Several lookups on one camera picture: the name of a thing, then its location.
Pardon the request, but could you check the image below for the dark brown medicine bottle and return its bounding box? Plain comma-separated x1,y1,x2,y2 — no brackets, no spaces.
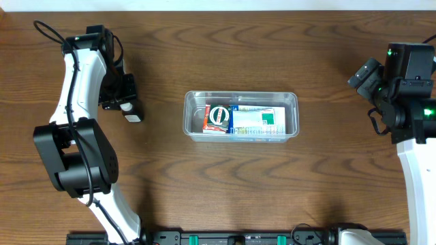
120,102,143,123

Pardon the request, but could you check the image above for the red white medicine box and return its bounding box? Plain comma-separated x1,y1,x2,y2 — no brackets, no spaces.
202,104,211,133

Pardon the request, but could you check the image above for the dark green round-label box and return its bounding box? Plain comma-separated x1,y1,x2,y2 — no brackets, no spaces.
207,104,232,134

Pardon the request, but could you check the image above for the blue white medicine box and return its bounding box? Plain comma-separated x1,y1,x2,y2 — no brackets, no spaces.
229,105,286,135

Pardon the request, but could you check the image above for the white green toothpaste box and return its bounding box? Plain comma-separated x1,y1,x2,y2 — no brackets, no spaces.
233,106,286,127

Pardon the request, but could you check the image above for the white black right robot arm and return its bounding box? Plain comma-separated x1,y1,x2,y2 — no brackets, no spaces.
347,42,435,244

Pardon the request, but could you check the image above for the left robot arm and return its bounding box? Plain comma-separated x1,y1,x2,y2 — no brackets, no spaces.
33,20,146,244

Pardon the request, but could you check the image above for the clear plastic container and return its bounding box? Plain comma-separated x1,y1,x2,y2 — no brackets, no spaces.
183,91,300,142

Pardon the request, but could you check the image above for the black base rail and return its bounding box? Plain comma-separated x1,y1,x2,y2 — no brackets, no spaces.
65,231,408,245

